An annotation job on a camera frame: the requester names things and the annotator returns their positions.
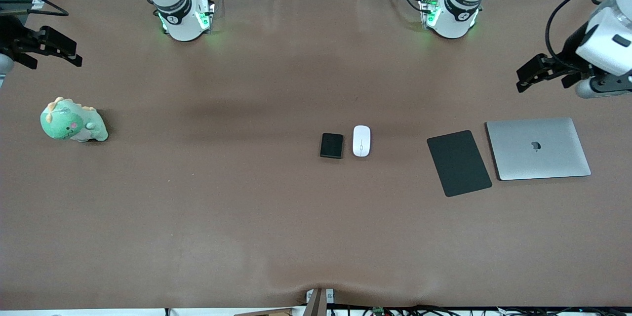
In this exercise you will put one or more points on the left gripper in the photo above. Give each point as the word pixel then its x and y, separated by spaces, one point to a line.
pixel 569 54

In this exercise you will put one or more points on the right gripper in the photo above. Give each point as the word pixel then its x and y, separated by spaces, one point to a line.
pixel 10 34

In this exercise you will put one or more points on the white computer mouse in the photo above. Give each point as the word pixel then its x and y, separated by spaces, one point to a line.
pixel 361 140

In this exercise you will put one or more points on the teal rectangular block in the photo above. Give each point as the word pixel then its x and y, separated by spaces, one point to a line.
pixel 332 145

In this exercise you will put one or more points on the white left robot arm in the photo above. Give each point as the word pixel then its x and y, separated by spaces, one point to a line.
pixel 452 27

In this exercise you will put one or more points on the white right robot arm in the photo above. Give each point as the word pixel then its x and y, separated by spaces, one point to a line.
pixel 185 27

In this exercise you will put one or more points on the black mouse pad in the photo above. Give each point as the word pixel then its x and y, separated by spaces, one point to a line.
pixel 459 163

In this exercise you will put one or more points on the green dinosaur plush toy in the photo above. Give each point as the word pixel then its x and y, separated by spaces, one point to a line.
pixel 69 122

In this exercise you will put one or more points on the silver laptop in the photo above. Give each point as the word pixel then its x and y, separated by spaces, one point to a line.
pixel 538 150

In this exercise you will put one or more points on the base connector board green light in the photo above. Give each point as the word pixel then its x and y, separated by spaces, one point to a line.
pixel 205 14
pixel 428 10

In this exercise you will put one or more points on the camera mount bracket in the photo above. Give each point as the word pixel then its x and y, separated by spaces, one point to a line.
pixel 319 302

